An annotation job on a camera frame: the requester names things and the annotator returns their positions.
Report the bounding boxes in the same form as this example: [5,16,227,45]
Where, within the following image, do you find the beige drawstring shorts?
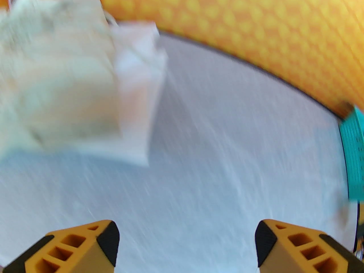
[0,0,123,156]

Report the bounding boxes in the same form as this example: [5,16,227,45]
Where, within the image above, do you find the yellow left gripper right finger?
[255,219,361,273]

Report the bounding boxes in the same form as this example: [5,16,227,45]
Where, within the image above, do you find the white t-shirt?
[71,22,168,167]

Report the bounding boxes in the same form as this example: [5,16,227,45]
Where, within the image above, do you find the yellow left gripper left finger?
[0,220,120,273]

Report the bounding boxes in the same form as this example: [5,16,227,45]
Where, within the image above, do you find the teal plastic laundry basket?
[338,106,364,201]

